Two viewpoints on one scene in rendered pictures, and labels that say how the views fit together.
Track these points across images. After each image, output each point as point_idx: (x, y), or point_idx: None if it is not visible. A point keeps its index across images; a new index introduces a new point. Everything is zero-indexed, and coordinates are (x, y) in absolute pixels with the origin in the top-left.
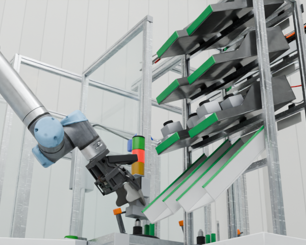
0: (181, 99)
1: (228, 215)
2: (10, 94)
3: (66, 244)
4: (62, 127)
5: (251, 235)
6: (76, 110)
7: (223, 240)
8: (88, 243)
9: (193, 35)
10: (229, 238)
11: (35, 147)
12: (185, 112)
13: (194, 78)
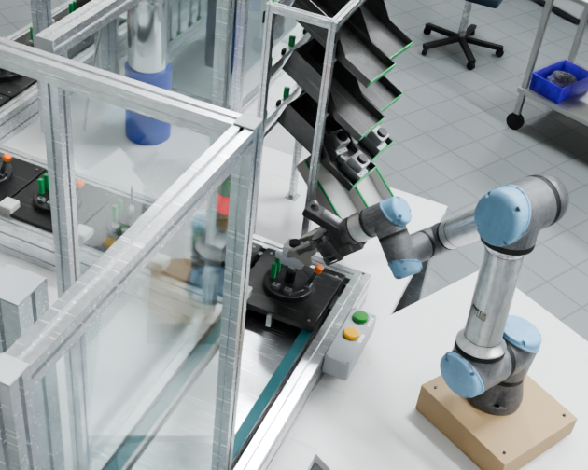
0: (324, 116)
1: (256, 200)
2: None
3: None
4: (434, 224)
5: (445, 210)
6: (402, 198)
7: (440, 220)
8: (353, 307)
9: None
10: (441, 217)
11: (421, 264)
12: (324, 130)
13: (383, 111)
